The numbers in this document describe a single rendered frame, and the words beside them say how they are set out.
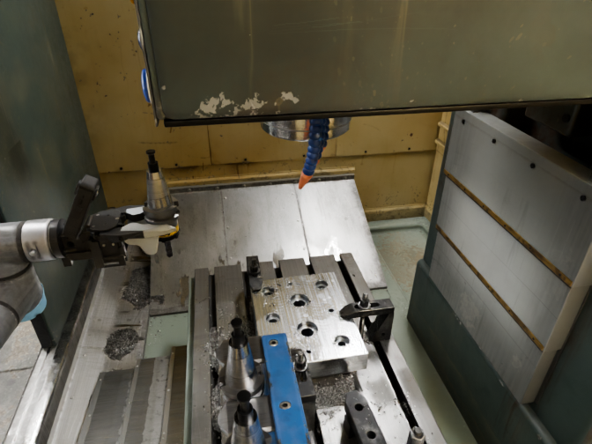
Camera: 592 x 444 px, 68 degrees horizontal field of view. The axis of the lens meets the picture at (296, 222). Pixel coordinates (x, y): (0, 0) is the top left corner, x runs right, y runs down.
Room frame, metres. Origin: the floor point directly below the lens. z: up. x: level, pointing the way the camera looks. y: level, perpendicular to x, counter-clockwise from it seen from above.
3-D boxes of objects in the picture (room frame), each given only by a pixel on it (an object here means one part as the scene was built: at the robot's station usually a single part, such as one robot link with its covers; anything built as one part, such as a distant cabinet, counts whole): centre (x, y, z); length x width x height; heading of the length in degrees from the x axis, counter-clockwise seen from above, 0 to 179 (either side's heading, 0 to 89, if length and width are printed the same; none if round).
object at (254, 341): (0.46, 0.08, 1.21); 0.07 x 0.05 x 0.01; 101
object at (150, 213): (0.69, 0.24, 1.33); 0.06 x 0.06 x 0.03
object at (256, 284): (0.92, 0.11, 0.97); 0.13 x 0.03 x 0.15; 11
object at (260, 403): (0.35, 0.06, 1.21); 0.07 x 0.05 x 0.01; 101
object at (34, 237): (0.64, 0.45, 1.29); 0.08 x 0.05 x 0.08; 11
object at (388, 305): (0.78, -0.17, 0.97); 0.13 x 0.03 x 0.15; 101
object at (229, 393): (0.40, 0.07, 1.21); 0.06 x 0.06 x 0.03
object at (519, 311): (0.82, -0.45, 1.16); 0.48 x 0.05 x 0.51; 11
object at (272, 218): (1.39, 0.11, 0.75); 0.89 x 0.67 x 0.26; 101
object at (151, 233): (0.65, 0.26, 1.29); 0.09 x 0.03 x 0.06; 87
